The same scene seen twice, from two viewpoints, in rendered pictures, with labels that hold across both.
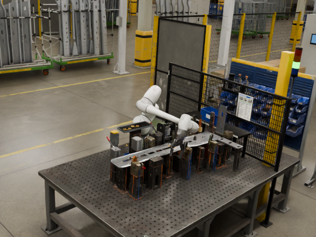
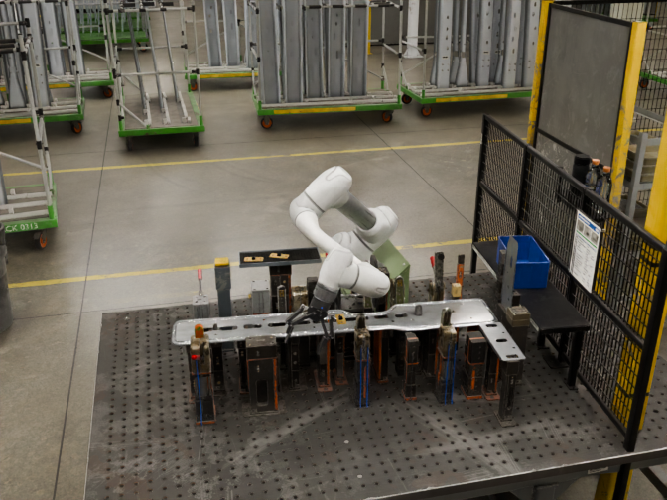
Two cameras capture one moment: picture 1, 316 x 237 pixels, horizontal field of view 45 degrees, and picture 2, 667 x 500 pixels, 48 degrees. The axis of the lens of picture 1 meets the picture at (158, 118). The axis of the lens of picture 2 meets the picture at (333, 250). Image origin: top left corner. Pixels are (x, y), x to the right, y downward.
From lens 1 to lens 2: 209 cm
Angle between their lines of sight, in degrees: 30
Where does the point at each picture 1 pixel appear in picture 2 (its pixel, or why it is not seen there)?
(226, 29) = not seen: outside the picture
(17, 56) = (337, 81)
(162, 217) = (207, 482)
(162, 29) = (555, 33)
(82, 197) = (109, 387)
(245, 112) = (585, 267)
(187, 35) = (596, 50)
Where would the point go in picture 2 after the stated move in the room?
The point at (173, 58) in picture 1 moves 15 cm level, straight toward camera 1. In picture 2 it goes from (567, 103) to (560, 107)
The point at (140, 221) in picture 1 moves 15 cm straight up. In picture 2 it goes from (152, 475) to (148, 442)
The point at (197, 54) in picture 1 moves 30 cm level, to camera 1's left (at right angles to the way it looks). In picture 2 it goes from (610, 97) to (564, 91)
